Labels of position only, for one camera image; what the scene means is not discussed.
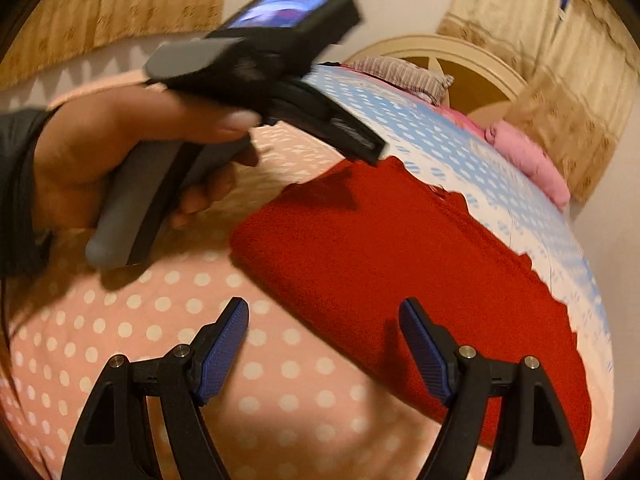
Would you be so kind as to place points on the red knitted sweater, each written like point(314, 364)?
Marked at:
point(343, 251)

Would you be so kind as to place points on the pink folded blanket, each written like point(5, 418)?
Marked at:
point(519, 150)

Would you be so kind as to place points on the dark sleeved left forearm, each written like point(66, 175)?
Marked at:
point(24, 250)

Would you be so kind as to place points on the person left hand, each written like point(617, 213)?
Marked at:
point(88, 137)

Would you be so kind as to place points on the black camera with screen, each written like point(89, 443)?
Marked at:
point(292, 33)

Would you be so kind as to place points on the polka dot bed sheet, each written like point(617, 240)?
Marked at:
point(292, 407)

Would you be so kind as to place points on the beige side curtain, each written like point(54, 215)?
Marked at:
point(58, 30)

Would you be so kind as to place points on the cream wooden headboard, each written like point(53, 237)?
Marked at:
point(484, 86)

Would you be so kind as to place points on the beige window curtain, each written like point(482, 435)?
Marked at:
point(581, 69)

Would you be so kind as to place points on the striped pillow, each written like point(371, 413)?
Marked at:
point(427, 85)

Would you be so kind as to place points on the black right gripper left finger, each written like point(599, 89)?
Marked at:
point(113, 437)

